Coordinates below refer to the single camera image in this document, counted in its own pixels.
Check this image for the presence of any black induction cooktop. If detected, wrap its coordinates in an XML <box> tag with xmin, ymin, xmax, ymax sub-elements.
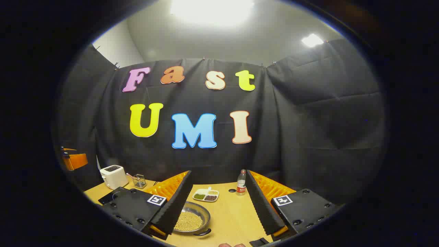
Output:
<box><xmin>98</xmin><ymin>187</ymin><xmax>121</xmax><ymax>205</ymax></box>

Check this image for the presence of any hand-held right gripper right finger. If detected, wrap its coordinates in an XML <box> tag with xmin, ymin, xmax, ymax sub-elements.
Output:
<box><xmin>245</xmin><ymin>169</ymin><xmax>343</xmax><ymax>242</ymax></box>

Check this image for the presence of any small wire basket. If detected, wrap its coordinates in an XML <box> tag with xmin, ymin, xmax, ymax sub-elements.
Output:
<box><xmin>132</xmin><ymin>174</ymin><xmax>147</xmax><ymax>189</ymax></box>

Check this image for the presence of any ceiling light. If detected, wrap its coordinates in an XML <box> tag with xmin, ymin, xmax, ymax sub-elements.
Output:
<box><xmin>301</xmin><ymin>33</ymin><xmax>324</xmax><ymax>48</ymax></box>
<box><xmin>170</xmin><ymin>0</ymin><xmax>255</xmax><ymax>26</ymax></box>

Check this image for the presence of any large yellow soybean heap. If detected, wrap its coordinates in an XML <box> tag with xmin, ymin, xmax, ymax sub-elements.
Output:
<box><xmin>174</xmin><ymin>211</ymin><xmax>204</xmax><ymax>232</ymax></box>

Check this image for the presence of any clear plastic water bottle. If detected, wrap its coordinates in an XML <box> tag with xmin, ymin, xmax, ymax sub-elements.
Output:
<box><xmin>236</xmin><ymin>169</ymin><xmax>247</xmax><ymax>196</ymax></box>

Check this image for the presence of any stainless steel pot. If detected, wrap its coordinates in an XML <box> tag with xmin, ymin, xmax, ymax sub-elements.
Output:
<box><xmin>171</xmin><ymin>201</ymin><xmax>212</xmax><ymax>237</ymax></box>

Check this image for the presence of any black backdrop cloth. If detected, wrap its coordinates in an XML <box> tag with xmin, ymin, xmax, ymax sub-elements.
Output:
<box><xmin>51</xmin><ymin>38</ymin><xmax>390</xmax><ymax>206</ymax></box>

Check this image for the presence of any white toaster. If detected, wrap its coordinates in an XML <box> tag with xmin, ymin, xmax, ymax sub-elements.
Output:
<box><xmin>99</xmin><ymin>165</ymin><xmax>129</xmax><ymax>190</ymax></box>

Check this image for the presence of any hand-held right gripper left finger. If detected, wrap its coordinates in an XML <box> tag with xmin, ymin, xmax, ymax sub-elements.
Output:
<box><xmin>102</xmin><ymin>170</ymin><xmax>193</xmax><ymax>240</ymax></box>

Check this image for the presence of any white divided plate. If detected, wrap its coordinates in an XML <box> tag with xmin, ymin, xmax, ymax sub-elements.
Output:
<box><xmin>192</xmin><ymin>187</ymin><xmax>220</xmax><ymax>202</ymax></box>

